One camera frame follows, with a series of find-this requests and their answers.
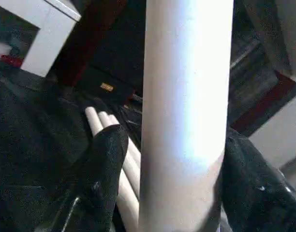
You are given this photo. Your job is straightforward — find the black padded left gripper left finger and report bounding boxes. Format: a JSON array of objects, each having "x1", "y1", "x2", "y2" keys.
[{"x1": 58, "y1": 124, "x2": 129, "y2": 232}]

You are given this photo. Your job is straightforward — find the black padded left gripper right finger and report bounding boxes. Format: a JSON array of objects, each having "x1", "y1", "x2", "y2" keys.
[{"x1": 220, "y1": 129, "x2": 296, "y2": 232}]

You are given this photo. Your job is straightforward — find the red object behind glass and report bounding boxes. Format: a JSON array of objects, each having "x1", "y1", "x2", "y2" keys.
[{"x1": 0, "y1": 54, "x2": 23, "y2": 68}]

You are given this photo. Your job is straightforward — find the small tan label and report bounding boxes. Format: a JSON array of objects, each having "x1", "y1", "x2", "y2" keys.
[{"x1": 101, "y1": 82, "x2": 114, "y2": 93}]

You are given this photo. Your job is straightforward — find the white cabinet with glass doors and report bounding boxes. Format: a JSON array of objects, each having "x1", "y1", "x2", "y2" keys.
[{"x1": 0, "y1": 0, "x2": 82, "y2": 78}]

